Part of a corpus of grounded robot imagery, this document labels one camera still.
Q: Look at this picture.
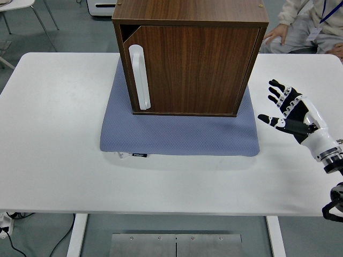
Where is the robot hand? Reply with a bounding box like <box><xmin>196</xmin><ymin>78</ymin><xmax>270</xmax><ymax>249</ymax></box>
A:
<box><xmin>257</xmin><ymin>79</ymin><xmax>341</xmax><ymax>161</ymax></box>

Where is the brown wooden cabinet door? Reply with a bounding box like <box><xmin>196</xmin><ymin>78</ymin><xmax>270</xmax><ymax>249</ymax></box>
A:
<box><xmin>122</xmin><ymin>26</ymin><xmax>260</xmax><ymax>115</ymax></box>

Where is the brown wooden cabinet body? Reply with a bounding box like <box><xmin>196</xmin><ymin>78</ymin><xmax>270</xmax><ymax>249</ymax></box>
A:
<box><xmin>111</xmin><ymin>0</ymin><xmax>270</xmax><ymax>118</ymax></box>

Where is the person's left hand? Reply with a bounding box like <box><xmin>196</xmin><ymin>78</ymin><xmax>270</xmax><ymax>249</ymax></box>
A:
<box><xmin>333</xmin><ymin>44</ymin><xmax>343</xmax><ymax>64</ymax></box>

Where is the person's hand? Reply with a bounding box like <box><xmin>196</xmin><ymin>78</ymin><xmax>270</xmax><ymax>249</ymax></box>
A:
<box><xmin>264</xmin><ymin>25</ymin><xmax>289</xmax><ymax>46</ymax></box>
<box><xmin>333</xmin><ymin>44</ymin><xmax>343</xmax><ymax>64</ymax></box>

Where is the person's right hand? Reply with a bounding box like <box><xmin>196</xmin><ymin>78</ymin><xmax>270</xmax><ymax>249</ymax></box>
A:
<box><xmin>264</xmin><ymin>25</ymin><xmax>289</xmax><ymax>46</ymax></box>

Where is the person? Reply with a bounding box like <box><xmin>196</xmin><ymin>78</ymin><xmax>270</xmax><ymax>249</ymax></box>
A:
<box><xmin>261</xmin><ymin>0</ymin><xmax>343</xmax><ymax>64</ymax></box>

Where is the white table leg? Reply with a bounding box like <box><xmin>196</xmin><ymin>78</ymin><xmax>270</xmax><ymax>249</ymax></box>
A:
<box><xmin>66</xmin><ymin>213</ymin><xmax>88</xmax><ymax>257</ymax></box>
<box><xmin>265</xmin><ymin>215</ymin><xmax>287</xmax><ymax>257</ymax></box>

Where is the blue textured mat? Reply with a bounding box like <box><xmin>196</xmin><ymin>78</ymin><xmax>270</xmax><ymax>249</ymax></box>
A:
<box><xmin>100</xmin><ymin>57</ymin><xmax>260</xmax><ymax>157</ymax></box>

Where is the grey metal plate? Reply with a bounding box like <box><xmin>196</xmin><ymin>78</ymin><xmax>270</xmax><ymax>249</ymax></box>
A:
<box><xmin>176</xmin><ymin>234</ymin><xmax>242</xmax><ymax>257</ymax></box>
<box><xmin>110</xmin><ymin>233</ymin><xmax>177</xmax><ymax>257</ymax></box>

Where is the white floor appliance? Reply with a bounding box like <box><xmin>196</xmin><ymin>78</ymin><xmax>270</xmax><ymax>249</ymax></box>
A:
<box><xmin>86</xmin><ymin>0</ymin><xmax>120</xmax><ymax>18</ymax></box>

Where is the white chair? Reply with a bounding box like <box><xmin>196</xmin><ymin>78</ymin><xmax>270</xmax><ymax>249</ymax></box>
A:
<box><xmin>0</xmin><ymin>0</ymin><xmax>60</xmax><ymax>70</ymax></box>

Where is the white power strip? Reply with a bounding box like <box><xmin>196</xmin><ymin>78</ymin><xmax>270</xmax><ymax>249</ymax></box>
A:
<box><xmin>0</xmin><ymin>211</ymin><xmax>14</xmax><ymax>239</ymax></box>

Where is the white door handle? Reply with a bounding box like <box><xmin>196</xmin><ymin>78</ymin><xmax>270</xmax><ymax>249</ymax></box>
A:
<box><xmin>128</xmin><ymin>44</ymin><xmax>151</xmax><ymax>111</ymax></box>

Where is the black power cable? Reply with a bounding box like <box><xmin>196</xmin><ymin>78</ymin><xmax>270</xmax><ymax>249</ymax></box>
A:
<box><xmin>49</xmin><ymin>213</ymin><xmax>76</xmax><ymax>257</ymax></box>
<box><xmin>1</xmin><ymin>227</ymin><xmax>28</xmax><ymax>257</ymax></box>

